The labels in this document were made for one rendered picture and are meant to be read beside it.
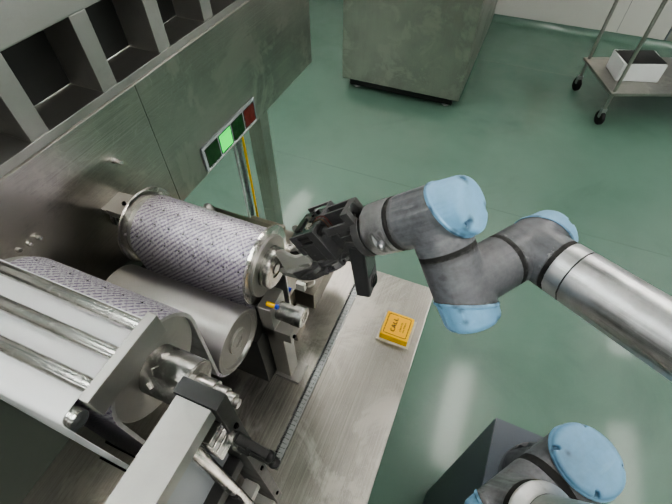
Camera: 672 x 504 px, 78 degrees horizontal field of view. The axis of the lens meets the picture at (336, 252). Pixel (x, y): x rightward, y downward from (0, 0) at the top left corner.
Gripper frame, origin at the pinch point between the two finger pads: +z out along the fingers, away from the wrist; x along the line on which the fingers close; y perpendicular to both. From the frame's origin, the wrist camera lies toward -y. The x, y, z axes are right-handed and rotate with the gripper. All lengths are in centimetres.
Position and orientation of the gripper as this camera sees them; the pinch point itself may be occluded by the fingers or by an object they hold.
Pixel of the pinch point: (292, 262)
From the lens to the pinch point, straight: 73.8
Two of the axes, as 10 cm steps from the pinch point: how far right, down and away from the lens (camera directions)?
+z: -7.1, 1.8, 6.8
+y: -5.9, -6.7, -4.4
